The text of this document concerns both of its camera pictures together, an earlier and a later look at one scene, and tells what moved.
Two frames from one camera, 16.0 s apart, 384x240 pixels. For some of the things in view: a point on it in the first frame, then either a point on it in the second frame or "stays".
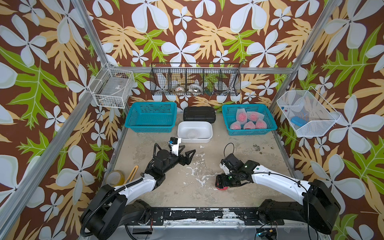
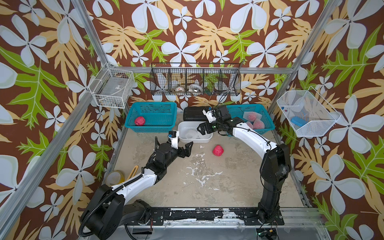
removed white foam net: (192, 134) stays
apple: (224, 188) to (139, 121)
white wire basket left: (113, 86) stays
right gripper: (223, 181) to (207, 125)
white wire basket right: (307, 114) stays
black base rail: (156, 216) stays
